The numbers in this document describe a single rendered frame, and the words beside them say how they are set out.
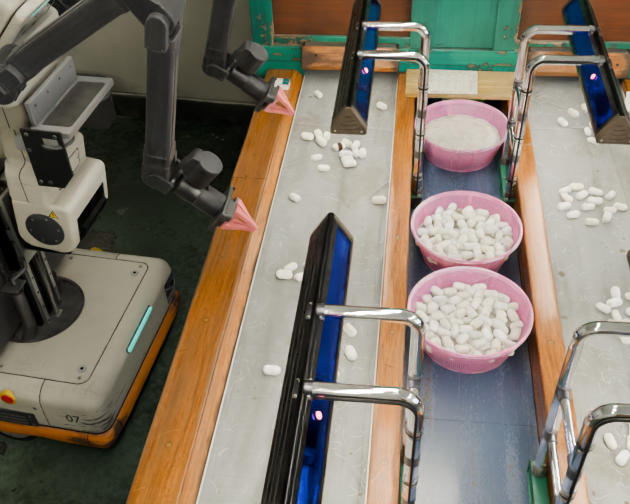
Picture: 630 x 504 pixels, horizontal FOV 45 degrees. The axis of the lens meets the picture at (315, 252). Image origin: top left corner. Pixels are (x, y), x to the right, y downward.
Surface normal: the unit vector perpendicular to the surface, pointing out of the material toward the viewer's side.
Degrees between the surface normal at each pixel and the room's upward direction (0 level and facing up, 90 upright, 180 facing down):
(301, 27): 90
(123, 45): 90
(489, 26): 90
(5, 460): 0
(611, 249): 0
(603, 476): 0
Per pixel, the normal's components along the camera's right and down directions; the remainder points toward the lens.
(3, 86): -0.15, 0.72
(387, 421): -0.04, -0.74
